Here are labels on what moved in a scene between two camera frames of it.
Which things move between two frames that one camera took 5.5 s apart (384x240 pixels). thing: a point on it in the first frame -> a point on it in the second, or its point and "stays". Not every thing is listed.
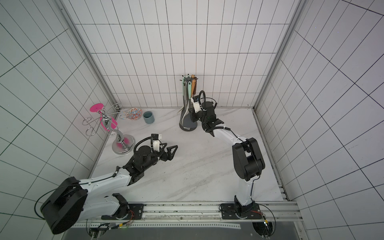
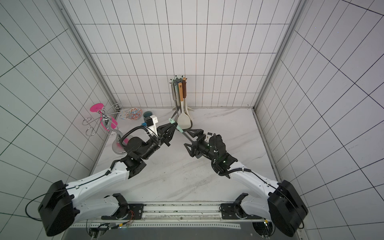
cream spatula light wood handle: [193, 83] -> [183, 120]
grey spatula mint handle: [186, 117] -> [180, 129]
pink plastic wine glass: [108, 122] stays
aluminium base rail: [194, 216] stays
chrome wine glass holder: [122, 144] stays
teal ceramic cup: [148, 117] stays
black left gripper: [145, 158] -> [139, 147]
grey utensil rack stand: [186, 124] -> [178, 79]
